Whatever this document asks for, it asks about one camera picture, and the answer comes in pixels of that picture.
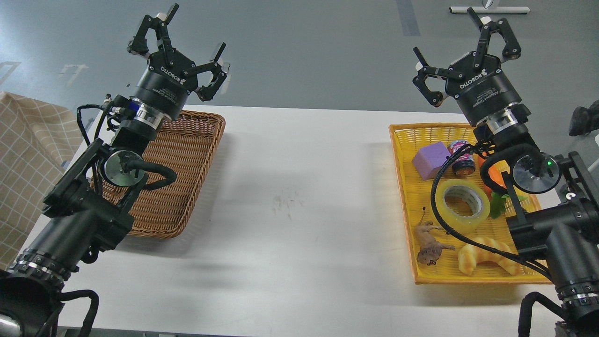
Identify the black object at right edge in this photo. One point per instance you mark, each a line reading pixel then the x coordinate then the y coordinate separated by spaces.
pixel 584 120

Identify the yellow tape roll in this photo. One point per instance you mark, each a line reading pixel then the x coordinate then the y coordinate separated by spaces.
pixel 463 205

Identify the beige checked cloth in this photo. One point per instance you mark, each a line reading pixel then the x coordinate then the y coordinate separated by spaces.
pixel 37 139

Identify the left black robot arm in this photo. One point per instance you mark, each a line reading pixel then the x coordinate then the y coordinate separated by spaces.
pixel 89 208

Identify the small pink can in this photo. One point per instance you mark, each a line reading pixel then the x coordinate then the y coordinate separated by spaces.
pixel 464 165

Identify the purple foam block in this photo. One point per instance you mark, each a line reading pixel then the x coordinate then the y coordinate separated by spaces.
pixel 428 160

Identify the yellow plastic basket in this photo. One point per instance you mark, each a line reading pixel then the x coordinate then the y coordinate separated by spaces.
pixel 407 140

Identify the toy croissant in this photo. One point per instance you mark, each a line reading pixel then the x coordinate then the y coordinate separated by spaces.
pixel 470 256

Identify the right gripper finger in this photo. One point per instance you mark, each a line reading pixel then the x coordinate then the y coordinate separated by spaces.
pixel 424 72
pixel 511 49

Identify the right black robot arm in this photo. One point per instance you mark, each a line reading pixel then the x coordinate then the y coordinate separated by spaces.
pixel 555 227

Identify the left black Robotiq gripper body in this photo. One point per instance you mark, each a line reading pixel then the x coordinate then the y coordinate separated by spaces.
pixel 164 86

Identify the orange toy carrot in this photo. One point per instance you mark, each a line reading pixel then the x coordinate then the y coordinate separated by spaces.
pixel 497 202

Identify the brown wicker basket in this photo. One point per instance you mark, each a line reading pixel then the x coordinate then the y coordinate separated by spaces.
pixel 187 146

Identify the brown toy animal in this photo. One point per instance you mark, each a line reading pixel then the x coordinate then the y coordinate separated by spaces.
pixel 431 249

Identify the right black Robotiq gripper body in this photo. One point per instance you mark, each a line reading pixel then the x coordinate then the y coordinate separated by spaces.
pixel 481 93

